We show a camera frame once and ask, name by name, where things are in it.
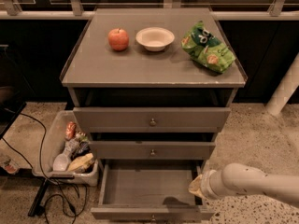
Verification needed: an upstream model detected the clear plastic bottle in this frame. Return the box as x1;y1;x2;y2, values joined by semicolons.
53;138;79;172

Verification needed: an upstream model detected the white railing frame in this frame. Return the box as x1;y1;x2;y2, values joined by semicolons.
0;0;299;21

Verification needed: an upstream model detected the white paper bowl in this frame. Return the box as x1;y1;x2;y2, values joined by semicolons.
135;27;175;52

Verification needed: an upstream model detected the red snack packet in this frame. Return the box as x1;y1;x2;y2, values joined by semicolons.
65;121;77;140

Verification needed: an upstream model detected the yellow snack bag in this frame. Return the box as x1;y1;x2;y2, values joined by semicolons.
68;153;94;174

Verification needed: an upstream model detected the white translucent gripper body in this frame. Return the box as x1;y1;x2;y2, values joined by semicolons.
200;170;218;200

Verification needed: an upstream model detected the grey top drawer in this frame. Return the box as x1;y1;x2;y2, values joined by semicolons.
73;107;231;133

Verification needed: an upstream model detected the red apple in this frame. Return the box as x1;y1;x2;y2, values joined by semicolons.
108;28;129;51

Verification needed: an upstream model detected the white diagonal post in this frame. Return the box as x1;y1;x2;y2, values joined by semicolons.
265;53;299;116

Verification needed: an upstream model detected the green chip bag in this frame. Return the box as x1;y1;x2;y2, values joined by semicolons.
181;21;235;74

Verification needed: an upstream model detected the dark snack packet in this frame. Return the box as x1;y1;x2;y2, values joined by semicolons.
73;142;91;159

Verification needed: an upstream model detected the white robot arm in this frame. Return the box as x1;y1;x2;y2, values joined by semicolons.
189;163;299;207

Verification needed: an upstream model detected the black metal stand leg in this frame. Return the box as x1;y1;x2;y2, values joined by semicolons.
27;174;76;217

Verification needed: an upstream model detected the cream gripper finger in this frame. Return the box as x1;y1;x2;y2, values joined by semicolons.
188;175;204;198

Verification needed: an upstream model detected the grey middle drawer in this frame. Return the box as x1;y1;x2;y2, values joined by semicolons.
90;141;215;160

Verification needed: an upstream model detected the grey bottom drawer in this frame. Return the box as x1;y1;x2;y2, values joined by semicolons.
92;160;214;222

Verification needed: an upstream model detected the black power cable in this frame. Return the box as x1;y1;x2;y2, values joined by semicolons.
1;107;90;224

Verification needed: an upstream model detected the clear plastic bin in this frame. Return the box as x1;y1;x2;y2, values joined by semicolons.
32;110;99;187

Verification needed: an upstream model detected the red white floor object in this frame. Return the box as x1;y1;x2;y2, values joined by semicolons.
0;155;20;175

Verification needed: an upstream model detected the grey drawer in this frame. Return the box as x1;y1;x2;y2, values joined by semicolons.
92;160;214;222
90;141;215;160
73;107;231;133

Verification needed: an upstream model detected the grey wooden drawer cabinet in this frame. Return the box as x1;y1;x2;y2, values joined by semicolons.
59;7;249;173

